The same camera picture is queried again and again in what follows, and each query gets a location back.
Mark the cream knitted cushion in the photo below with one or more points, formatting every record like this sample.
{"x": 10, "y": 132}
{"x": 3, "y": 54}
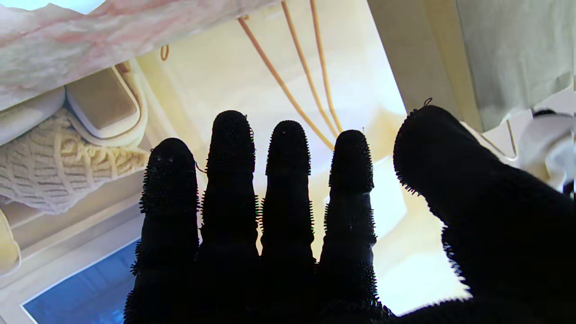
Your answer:
{"x": 63, "y": 171}

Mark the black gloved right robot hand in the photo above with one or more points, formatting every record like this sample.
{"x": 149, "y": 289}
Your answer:
{"x": 495, "y": 252}

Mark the kraft paper bag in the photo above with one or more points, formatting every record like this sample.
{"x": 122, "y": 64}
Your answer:
{"x": 508, "y": 54}

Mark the beige sofa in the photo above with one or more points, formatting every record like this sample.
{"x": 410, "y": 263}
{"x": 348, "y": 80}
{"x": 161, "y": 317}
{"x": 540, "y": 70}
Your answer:
{"x": 101, "y": 103}

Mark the plain beige cushion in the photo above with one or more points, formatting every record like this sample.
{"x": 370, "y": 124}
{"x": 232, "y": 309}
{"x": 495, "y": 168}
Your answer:
{"x": 8, "y": 247}

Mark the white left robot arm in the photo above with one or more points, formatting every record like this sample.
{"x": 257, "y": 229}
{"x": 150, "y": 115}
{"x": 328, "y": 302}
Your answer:
{"x": 549, "y": 148}

